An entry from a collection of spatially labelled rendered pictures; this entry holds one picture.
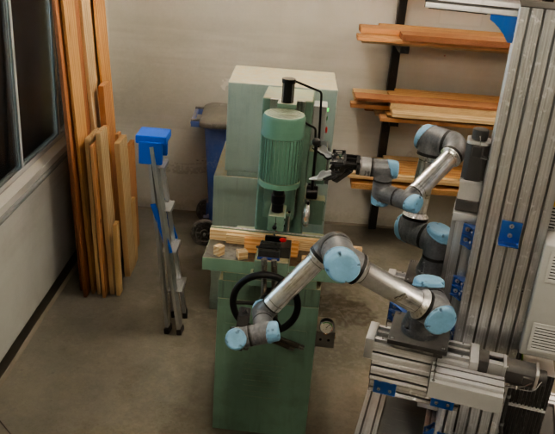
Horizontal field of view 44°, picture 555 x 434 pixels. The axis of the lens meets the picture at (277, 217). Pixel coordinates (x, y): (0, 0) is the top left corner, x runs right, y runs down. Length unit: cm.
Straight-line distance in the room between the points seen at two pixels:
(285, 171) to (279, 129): 18
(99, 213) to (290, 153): 170
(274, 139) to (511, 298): 111
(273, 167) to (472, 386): 114
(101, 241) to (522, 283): 250
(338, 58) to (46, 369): 293
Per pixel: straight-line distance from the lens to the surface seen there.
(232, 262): 295
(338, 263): 233
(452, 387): 267
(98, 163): 414
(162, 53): 530
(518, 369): 280
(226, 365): 322
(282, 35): 518
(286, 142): 281
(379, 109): 501
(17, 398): 372
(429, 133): 305
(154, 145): 363
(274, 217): 296
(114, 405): 360
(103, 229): 432
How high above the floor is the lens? 225
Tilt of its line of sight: 24 degrees down
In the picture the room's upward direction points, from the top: 4 degrees clockwise
